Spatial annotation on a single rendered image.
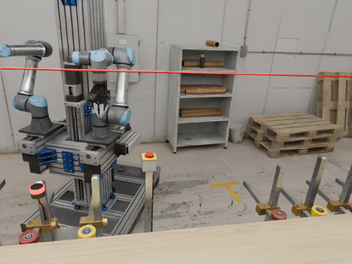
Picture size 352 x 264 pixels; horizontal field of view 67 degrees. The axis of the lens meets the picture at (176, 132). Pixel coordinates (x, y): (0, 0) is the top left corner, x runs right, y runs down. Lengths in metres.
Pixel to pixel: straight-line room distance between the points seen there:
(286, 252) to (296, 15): 4.15
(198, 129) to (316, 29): 2.60
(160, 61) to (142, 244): 3.10
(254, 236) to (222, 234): 0.15
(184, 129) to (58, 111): 1.94
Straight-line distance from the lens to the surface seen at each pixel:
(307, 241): 1.51
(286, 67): 5.07
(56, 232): 1.62
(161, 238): 1.33
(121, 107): 1.86
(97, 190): 1.38
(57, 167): 2.28
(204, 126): 4.53
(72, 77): 2.04
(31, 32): 3.92
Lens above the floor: 1.83
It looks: 22 degrees down
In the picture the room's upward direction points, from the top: 3 degrees clockwise
